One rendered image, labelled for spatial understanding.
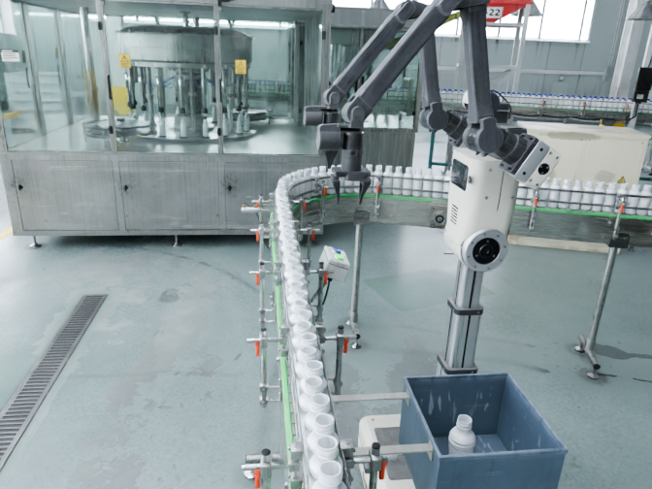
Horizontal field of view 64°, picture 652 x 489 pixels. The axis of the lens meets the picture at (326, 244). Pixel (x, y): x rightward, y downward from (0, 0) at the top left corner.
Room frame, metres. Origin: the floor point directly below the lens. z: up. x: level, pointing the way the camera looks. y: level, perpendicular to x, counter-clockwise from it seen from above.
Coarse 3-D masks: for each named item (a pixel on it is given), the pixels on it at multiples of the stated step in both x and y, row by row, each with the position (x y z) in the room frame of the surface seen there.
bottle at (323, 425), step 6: (318, 414) 0.80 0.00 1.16; (324, 414) 0.80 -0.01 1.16; (330, 414) 0.80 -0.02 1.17; (318, 420) 0.80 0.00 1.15; (324, 420) 0.80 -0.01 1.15; (330, 420) 0.80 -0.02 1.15; (318, 426) 0.77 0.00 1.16; (324, 426) 0.77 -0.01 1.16; (330, 426) 0.78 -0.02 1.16; (312, 432) 0.79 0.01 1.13; (318, 432) 0.77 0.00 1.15; (324, 432) 0.77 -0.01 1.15; (330, 432) 0.78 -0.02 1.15; (312, 438) 0.78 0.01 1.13; (336, 438) 0.79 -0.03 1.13; (312, 444) 0.77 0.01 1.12; (312, 450) 0.76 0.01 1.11
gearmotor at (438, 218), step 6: (432, 204) 2.92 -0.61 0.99; (438, 204) 2.91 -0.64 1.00; (444, 204) 2.90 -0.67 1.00; (432, 210) 2.90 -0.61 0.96; (438, 210) 2.90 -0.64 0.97; (444, 210) 2.89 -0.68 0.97; (432, 216) 2.90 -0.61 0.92; (438, 216) 2.89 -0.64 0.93; (444, 216) 2.88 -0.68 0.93; (432, 222) 2.90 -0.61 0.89; (438, 222) 2.89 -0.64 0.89; (444, 222) 2.88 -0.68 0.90; (438, 228) 2.89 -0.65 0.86; (444, 252) 3.01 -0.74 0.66
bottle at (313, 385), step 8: (312, 376) 0.92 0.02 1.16; (312, 384) 0.92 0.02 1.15; (320, 384) 0.89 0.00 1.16; (312, 392) 0.89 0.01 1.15; (320, 392) 0.89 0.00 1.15; (304, 400) 0.89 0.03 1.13; (304, 408) 0.88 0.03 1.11; (304, 416) 0.88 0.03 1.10; (304, 424) 0.88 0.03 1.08; (304, 432) 0.88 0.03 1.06
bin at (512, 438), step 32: (416, 384) 1.25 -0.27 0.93; (448, 384) 1.26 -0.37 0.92; (480, 384) 1.28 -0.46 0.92; (512, 384) 1.25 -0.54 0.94; (416, 416) 1.12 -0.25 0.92; (448, 416) 1.26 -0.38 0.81; (480, 416) 1.28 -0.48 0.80; (512, 416) 1.22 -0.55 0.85; (384, 448) 0.98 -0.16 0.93; (416, 448) 0.99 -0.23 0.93; (448, 448) 1.22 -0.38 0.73; (480, 448) 1.22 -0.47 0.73; (512, 448) 1.19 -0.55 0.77; (544, 448) 1.06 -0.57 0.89; (416, 480) 1.07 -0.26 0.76; (448, 480) 0.95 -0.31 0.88; (480, 480) 0.96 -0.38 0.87; (512, 480) 0.97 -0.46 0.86; (544, 480) 0.98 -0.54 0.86
